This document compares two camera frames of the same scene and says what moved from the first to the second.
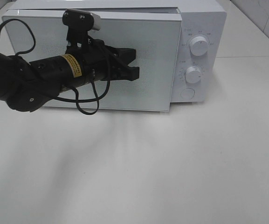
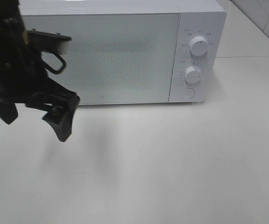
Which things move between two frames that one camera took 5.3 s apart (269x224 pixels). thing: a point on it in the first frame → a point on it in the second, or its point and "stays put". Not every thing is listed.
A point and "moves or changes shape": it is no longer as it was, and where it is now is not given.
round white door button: (187, 93) stays put
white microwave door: (154, 37) moves or changes shape
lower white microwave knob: (193, 74) stays put
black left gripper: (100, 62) → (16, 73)
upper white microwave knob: (199, 46) stays put
